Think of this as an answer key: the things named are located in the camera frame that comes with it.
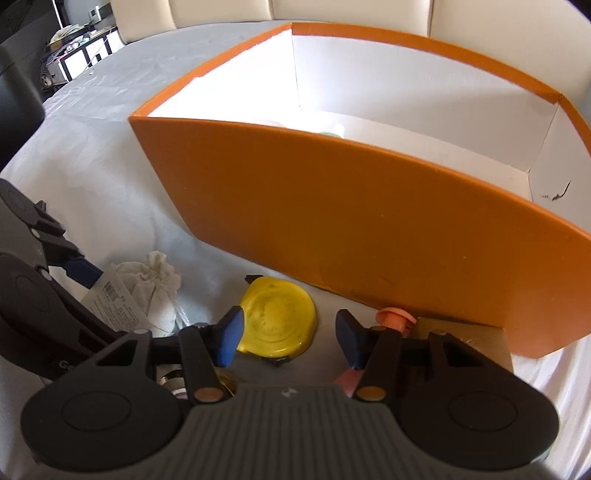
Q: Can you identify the shiny metal round container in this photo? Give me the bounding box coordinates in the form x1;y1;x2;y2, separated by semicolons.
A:
157;364;241;400

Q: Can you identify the black white shelf unit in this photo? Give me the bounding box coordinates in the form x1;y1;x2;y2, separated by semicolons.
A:
41;24;126;89

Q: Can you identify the gold box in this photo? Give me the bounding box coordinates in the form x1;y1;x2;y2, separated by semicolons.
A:
412;316;516;376

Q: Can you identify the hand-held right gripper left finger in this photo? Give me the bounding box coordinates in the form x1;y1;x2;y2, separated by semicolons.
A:
96;307;245;403

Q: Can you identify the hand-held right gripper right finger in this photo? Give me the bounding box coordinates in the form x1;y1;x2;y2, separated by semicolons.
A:
335;309;507;402

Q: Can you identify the pink bottle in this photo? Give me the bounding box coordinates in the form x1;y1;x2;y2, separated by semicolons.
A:
333;306;417;398

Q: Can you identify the white labelled packet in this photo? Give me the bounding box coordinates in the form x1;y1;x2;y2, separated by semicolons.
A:
81;268;153;336

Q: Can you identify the white bed sheet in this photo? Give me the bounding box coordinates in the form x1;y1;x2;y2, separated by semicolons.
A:
0;19;591;480

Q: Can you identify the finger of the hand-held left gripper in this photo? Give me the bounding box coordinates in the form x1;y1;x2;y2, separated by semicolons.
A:
48;279;126;343
33;200;104;289

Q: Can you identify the white cloth pouch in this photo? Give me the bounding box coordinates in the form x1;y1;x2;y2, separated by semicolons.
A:
111;251;184;331

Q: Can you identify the cream upholstered headboard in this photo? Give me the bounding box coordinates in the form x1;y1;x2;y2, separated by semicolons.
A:
110;0;588;45

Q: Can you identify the orange cardboard box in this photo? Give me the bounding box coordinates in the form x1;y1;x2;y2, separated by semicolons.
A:
128;21;591;360

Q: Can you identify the yellow tape measure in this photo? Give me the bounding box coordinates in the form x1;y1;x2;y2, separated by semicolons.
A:
235;274;320;368

